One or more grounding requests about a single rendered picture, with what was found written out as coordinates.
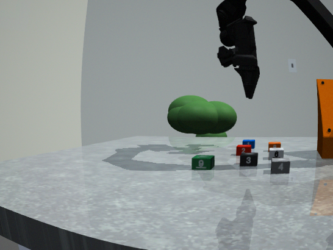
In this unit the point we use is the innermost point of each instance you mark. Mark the white block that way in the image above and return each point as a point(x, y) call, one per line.
point(276, 153)

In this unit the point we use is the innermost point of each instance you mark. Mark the blue block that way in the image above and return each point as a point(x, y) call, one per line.
point(249, 142)

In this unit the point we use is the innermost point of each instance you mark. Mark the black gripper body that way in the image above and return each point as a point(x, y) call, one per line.
point(248, 56)

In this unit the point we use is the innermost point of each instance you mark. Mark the red block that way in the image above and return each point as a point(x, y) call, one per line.
point(243, 149)

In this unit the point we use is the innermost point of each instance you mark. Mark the green block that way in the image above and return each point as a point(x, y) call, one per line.
point(203, 162)

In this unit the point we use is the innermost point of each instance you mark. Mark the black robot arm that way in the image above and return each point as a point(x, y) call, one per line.
point(233, 26)

